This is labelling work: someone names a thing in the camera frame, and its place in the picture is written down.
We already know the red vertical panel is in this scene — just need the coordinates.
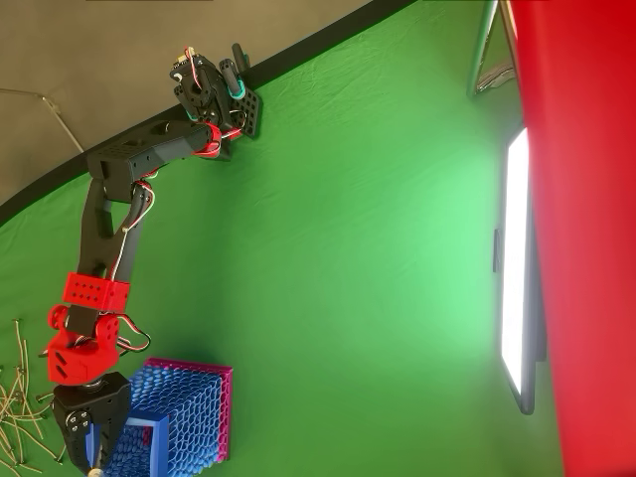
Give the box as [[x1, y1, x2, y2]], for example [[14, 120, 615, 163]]
[[505, 0, 636, 477]]

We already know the silver folding reflector stand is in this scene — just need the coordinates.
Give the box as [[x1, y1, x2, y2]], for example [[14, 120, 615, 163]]
[[466, 0, 521, 100]]

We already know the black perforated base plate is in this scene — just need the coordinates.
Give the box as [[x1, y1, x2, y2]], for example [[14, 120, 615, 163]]
[[233, 86, 262, 138]]

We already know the thin grey cable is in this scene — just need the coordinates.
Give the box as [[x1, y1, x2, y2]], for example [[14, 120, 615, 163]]
[[0, 87, 86, 154]]

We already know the blue and pink lattice basket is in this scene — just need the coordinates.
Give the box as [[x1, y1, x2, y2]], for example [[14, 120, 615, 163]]
[[83, 356, 235, 477]]

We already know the glowing white light panel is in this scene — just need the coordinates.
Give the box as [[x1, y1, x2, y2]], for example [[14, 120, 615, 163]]
[[492, 126, 548, 416]]

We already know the black clamp with teal ring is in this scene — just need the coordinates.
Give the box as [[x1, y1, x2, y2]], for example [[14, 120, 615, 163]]
[[219, 43, 249, 102]]

